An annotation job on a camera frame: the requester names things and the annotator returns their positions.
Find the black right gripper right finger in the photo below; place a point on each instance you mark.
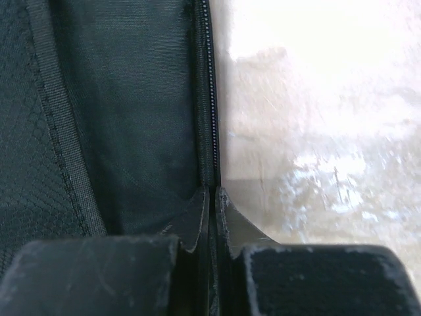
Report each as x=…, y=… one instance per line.
x=258, y=276

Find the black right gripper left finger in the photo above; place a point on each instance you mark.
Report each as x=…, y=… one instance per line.
x=166, y=273

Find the red medicine kit case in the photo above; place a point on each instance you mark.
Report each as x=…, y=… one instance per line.
x=108, y=117

